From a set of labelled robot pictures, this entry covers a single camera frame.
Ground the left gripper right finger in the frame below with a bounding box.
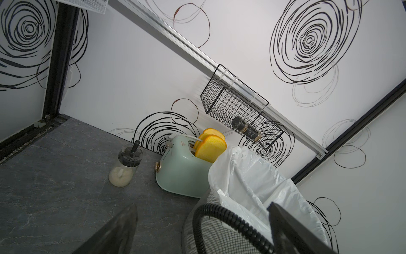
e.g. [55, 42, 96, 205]
[267, 202, 334, 254]

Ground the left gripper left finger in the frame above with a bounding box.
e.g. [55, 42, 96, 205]
[73, 203, 138, 254]

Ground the small bottle black pump top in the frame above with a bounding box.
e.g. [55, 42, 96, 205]
[108, 140, 143, 187]

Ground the metal mesh trash bin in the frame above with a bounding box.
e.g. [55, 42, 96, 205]
[181, 189, 259, 254]

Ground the white plastic bin liner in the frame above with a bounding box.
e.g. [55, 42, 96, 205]
[208, 147, 328, 243]

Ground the mint green toaster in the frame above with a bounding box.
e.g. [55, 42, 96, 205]
[155, 133, 212, 199]

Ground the yellow toast slice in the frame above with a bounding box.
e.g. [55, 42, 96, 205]
[195, 134, 227, 163]
[193, 128, 227, 150]

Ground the dark bottle in basket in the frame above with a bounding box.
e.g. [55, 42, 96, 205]
[232, 116, 262, 142]

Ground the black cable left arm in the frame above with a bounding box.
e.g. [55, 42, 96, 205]
[192, 203, 276, 254]

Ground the black wire wall basket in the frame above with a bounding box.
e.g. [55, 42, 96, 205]
[200, 64, 283, 151]

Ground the aluminium wall rail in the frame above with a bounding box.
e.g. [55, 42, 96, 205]
[109, 1, 328, 159]

